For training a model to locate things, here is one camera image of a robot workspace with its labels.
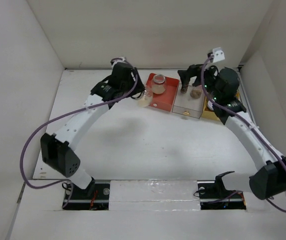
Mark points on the large glass jar metal lid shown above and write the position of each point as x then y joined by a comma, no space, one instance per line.
146,99

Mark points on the small black pepper grinder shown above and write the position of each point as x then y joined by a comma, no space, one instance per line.
184,88

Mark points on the clear plastic bin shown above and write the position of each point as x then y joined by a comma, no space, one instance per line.
185,105

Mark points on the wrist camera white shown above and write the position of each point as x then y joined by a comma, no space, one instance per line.
117,60
216,55

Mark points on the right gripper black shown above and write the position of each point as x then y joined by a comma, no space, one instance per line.
193,70

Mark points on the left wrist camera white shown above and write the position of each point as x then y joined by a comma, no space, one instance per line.
117,60

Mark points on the yellow plastic bin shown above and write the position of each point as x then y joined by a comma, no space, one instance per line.
207,113

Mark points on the pink cap spice bottle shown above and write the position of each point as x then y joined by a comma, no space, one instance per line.
196,92

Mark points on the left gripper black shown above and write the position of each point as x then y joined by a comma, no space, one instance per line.
137,87

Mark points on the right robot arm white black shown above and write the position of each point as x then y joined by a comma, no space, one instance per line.
220,87

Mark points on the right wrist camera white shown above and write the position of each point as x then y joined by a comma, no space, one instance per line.
216,55

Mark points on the aluminium rail right side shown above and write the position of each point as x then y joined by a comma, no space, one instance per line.
243,96

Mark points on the red orange plastic bin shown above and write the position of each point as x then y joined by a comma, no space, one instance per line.
166,100

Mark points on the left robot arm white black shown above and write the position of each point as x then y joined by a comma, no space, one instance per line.
58,149

